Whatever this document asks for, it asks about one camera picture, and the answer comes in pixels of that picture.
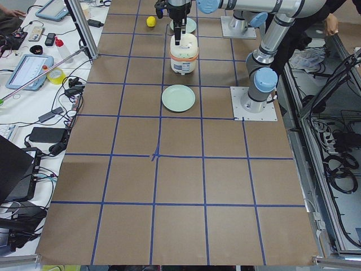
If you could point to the green plate near arm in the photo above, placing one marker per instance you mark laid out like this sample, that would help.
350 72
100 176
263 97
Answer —
190 26
178 98

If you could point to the black power adapter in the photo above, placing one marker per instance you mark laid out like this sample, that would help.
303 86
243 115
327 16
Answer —
95 23

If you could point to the person in black clothes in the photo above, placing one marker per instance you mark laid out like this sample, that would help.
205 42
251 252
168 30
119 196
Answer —
296 37

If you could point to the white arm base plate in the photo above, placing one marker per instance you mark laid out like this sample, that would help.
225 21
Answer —
245 109
236 28

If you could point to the yellow toy lemon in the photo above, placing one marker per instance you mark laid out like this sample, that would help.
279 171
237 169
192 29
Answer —
151 21

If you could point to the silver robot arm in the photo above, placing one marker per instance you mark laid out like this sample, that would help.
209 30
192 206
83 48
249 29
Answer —
254 19
263 79

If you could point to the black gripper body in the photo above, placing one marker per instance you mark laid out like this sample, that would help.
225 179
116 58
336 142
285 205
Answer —
178 14

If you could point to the black laptop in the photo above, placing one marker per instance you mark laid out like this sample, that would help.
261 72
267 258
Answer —
19 167

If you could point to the aluminium frame post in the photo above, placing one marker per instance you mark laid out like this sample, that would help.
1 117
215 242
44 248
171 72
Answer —
75 10

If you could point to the metal rod stand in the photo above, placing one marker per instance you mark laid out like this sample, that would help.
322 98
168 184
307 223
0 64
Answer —
40 76

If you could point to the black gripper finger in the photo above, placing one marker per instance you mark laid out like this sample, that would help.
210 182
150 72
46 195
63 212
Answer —
183 27
177 34

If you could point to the yellow tape roll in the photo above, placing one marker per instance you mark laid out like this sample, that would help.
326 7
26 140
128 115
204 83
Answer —
56 76

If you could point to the cream rice cooker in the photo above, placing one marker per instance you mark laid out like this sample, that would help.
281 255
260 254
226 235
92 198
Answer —
184 55

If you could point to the black power brick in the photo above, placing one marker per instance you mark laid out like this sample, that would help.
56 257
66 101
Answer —
47 135

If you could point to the blue teach pendant tablet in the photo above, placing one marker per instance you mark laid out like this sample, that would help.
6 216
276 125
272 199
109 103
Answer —
29 67

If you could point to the black small bowl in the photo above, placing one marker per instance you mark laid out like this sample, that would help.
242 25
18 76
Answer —
36 50

